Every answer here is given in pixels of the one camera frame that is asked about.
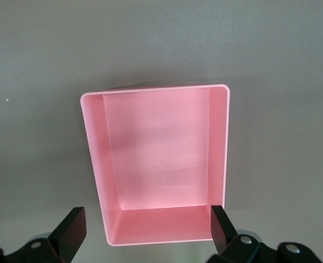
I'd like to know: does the pink plastic box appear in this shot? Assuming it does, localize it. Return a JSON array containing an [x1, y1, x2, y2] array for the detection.
[[80, 84, 231, 246]]

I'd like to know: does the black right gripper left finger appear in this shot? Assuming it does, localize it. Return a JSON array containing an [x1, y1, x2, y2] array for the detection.
[[0, 207, 88, 263]]

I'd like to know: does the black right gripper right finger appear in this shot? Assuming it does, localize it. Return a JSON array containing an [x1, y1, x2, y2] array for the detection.
[[207, 205, 320, 263]]

